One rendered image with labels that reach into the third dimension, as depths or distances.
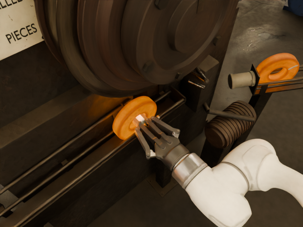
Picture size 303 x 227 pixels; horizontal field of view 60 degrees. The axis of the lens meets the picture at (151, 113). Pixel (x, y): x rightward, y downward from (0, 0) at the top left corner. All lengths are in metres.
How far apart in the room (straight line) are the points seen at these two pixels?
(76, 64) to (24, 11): 0.14
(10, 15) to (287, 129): 1.68
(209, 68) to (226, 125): 0.29
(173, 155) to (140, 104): 0.17
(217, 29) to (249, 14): 2.13
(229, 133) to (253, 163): 0.39
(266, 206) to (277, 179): 0.87
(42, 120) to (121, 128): 0.22
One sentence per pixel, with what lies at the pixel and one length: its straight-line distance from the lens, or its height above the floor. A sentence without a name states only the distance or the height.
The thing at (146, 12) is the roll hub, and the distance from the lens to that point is 0.42.
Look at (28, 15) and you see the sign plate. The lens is 0.58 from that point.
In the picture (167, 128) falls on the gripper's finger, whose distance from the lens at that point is 0.77.
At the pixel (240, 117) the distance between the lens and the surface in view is 1.11.
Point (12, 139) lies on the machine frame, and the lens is 0.72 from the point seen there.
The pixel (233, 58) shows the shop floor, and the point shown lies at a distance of 2.21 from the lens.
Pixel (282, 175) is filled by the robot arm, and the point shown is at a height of 0.81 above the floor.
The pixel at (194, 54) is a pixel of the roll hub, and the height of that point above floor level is 1.02.
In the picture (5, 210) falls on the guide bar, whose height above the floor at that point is 0.67.
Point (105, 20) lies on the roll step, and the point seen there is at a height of 1.17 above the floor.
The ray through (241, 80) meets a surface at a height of 0.69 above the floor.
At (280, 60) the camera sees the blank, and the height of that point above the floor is 0.78.
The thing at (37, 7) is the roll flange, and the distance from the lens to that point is 0.50.
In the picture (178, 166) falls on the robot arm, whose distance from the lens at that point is 0.70.
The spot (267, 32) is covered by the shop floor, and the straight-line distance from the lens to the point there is 2.58.
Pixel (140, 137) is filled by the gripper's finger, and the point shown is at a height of 0.77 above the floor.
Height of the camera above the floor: 1.42
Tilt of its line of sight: 54 degrees down
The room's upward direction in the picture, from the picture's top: straight up
